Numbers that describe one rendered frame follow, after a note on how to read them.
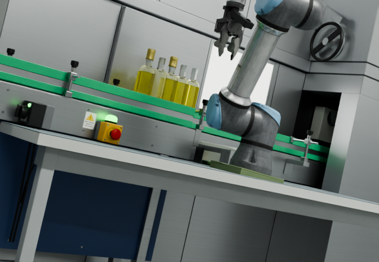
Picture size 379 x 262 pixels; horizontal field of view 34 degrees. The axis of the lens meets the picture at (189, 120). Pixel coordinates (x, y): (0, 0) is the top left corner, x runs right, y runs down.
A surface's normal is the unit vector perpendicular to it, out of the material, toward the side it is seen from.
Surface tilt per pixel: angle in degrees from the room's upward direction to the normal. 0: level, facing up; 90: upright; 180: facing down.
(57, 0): 90
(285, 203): 90
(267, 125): 90
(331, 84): 90
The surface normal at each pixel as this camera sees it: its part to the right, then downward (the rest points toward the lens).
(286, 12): 0.15, 0.48
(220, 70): 0.59, 0.09
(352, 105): -0.78, -0.21
